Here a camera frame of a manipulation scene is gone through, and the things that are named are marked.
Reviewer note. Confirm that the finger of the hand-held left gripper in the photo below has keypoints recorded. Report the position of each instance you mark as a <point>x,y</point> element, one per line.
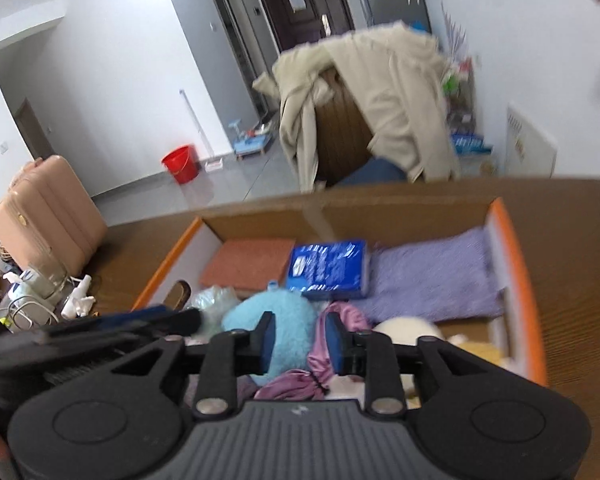
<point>140,314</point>
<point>180,322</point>

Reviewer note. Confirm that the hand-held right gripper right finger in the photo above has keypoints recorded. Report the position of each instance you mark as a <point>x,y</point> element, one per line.
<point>334,346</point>

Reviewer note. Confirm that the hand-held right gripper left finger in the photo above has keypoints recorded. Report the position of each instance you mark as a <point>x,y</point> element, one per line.
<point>269,342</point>

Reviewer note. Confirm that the light blue fluffy plush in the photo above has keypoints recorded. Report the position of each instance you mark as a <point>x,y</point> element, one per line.
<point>292,317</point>

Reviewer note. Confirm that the iridescent plastic bag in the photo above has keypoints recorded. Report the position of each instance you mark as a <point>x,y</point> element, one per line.
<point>215,302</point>

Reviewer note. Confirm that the purple satin cloth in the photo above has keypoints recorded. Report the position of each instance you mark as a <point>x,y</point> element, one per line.
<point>290,385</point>

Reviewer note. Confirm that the cream fluffy plush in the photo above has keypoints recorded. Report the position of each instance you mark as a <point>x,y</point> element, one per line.
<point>405,327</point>

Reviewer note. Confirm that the blue tissue packet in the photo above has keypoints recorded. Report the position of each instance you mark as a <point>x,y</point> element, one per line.
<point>325,267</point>

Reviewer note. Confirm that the brown sponge block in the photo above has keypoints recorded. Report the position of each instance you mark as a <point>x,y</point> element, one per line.
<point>250,262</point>

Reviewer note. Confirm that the lavender fabric pouch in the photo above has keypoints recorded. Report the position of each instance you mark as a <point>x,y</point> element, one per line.
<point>430,280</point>

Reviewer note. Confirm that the red cardboard box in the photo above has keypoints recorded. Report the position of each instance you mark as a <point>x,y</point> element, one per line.
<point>405,210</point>

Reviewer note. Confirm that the small white squeeze bottle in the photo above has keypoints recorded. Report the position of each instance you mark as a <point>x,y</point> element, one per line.
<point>77,296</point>

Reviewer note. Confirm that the glass jar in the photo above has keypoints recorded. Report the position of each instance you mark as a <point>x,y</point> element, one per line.
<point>50,272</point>

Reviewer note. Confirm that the pink suitcase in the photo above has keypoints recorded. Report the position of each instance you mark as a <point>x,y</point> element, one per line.
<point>45,215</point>

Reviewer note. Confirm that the red plastic bucket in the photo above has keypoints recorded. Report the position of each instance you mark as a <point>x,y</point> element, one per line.
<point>181,164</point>

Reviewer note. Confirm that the dark blue cloth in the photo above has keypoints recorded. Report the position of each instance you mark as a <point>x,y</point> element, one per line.
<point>375,172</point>

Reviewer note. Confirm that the white mop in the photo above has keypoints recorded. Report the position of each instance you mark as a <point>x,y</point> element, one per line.
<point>200,130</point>

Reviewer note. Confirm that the small blue stool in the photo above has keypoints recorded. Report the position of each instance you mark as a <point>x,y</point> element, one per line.
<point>252,142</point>

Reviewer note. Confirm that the brown interior door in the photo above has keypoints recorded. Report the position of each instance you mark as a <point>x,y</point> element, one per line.
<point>32,127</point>

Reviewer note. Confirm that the wooden chair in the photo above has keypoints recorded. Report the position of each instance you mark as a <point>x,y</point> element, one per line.
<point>340,130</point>

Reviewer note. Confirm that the pack of blue bottles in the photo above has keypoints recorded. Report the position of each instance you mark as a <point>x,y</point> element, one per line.
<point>470,142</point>

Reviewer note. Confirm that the beige coat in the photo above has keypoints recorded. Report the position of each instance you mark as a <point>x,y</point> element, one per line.
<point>405,110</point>

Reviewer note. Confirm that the grey side door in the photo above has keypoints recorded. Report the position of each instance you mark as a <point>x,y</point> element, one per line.
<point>235,35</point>

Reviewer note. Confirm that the dark brown entrance door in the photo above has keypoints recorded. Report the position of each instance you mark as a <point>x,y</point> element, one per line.
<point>300,20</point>

